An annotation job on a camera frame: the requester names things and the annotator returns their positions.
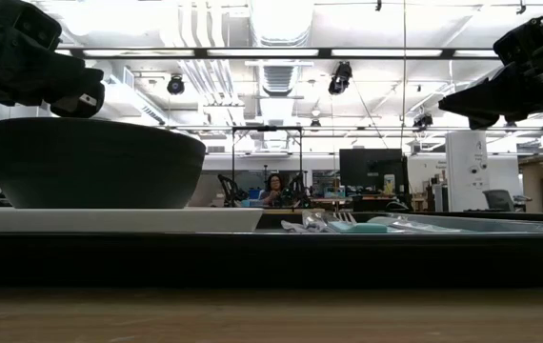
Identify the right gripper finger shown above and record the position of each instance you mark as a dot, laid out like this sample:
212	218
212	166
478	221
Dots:
483	122
483	100

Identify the overhead light bar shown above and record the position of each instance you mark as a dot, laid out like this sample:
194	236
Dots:
324	53

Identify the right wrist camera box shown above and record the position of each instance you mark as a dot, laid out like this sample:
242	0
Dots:
519	40

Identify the person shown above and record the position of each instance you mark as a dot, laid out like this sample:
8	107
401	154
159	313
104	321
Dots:
274	190

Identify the black computer monitor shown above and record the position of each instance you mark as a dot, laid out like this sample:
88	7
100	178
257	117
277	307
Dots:
371	169

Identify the grey cloth napkin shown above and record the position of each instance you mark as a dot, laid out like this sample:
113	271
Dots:
295	227

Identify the grey office chair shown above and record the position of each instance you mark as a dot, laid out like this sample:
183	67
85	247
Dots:
498	200

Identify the black ceiling spotlight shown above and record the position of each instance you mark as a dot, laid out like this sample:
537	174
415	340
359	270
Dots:
423	121
175	85
340	78

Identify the white round plate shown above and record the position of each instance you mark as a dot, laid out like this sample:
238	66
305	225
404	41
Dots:
109	219

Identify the neighbour station robot arm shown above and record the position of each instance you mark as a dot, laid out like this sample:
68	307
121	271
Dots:
299	188
231	190

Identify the black station frame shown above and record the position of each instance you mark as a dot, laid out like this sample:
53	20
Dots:
267	128

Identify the black bowl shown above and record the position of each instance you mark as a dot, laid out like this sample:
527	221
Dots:
95	162

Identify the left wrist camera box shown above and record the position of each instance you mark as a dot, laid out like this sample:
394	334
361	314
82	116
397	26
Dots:
38	26

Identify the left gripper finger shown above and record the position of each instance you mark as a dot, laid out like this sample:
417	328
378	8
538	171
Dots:
78	83
78	107

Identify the white pillar with signs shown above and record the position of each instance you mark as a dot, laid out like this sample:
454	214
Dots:
467	171

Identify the silver ventilation duct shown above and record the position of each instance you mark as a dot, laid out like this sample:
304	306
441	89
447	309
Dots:
278	28

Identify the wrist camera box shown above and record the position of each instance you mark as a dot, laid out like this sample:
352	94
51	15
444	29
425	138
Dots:
38	26
519	40

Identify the black plastic tray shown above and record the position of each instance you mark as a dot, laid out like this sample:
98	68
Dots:
271	259

